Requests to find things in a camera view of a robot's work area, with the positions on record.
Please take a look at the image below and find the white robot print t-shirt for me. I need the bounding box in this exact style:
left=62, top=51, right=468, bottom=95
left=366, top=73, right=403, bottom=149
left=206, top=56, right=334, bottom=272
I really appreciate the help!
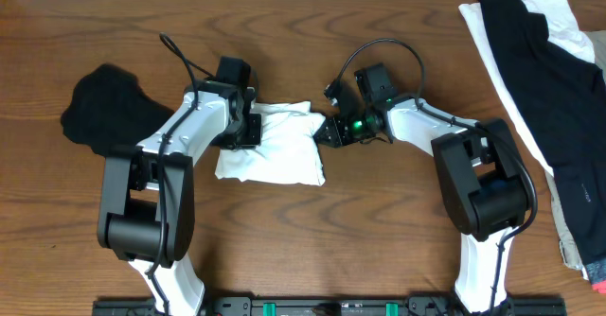
left=215, top=101, right=326, bottom=186

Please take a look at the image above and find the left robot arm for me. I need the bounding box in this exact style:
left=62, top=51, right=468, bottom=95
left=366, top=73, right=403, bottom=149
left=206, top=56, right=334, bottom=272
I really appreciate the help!
left=93, top=80, right=260, bottom=315

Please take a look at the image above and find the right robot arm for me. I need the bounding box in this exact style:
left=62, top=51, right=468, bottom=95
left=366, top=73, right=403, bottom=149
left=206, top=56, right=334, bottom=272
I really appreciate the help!
left=313, top=96, right=538, bottom=315

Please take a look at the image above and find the folded black garment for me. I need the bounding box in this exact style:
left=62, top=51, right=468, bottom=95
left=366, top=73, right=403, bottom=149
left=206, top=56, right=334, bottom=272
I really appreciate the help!
left=61, top=63, right=174, bottom=157

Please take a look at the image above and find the black t-shirt in pile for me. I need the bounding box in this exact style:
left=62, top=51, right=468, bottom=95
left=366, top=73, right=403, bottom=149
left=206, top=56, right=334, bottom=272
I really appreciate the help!
left=478, top=0, right=605, bottom=266

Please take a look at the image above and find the white t-shirt in pile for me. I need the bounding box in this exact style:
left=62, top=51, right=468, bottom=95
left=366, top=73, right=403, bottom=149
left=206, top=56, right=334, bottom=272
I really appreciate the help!
left=458, top=0, right=605, bottom=173

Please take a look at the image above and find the red object at edge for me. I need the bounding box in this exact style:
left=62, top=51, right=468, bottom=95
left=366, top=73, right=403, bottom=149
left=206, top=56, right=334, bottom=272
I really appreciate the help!
left=592, top=281, right=606, bottom=294

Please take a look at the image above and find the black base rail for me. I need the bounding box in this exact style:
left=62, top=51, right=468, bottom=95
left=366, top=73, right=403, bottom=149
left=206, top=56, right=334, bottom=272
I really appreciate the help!
left=92, top=294, right=567, bottom=316

